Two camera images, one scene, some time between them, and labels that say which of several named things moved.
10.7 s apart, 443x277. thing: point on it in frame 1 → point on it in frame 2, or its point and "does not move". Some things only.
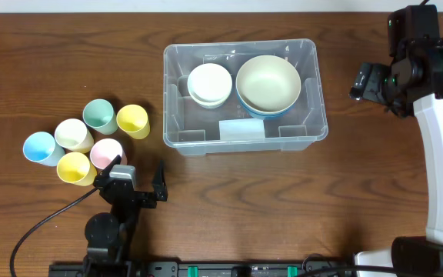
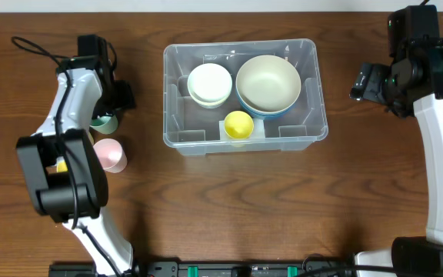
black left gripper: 134,195 → 118,97
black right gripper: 372,85 does not move
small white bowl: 209,82 does not move
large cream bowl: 268,83 does not move
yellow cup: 133,119 → 238,125
